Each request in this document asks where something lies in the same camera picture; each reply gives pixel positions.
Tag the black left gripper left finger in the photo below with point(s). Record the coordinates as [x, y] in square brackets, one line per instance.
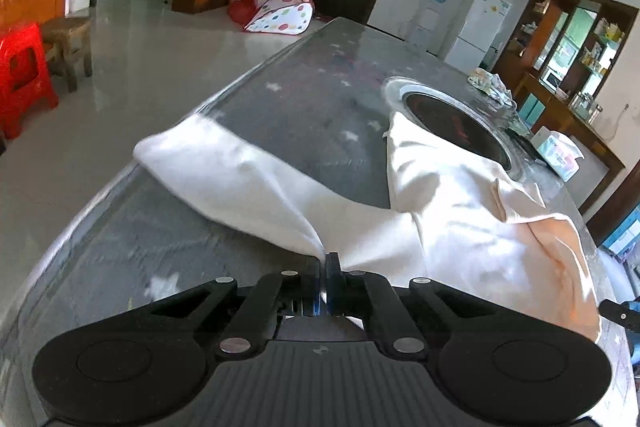
[143, 365]

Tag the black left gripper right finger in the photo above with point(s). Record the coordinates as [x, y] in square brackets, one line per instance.
[497, 364]

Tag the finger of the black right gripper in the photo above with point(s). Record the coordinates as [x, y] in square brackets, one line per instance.
[626, 317]

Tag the white cream garment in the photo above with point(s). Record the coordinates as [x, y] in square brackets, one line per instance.
[454, 217]

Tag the tissue pack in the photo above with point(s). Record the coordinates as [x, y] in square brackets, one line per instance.
[558, 151]

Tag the round black induction cooktop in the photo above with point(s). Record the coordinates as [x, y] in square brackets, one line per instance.
[454, 121]

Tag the dark wood display cabinet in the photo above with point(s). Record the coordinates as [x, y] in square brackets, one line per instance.
[557, 61]

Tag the crumpled patterned cloth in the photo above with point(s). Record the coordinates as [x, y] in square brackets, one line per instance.
[491, 85]

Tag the red plastic stool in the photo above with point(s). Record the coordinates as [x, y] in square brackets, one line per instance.
[25, 78]

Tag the white refrigerator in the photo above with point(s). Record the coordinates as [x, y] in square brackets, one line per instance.
[475, 34]

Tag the wooden stool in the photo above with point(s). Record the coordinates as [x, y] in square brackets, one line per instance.
[70, 42]

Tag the water dispenser with blue bottle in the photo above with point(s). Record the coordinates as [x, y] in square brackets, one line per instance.
[424, 25]

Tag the polka dot play tent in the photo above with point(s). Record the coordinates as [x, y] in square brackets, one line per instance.
[279, 17]

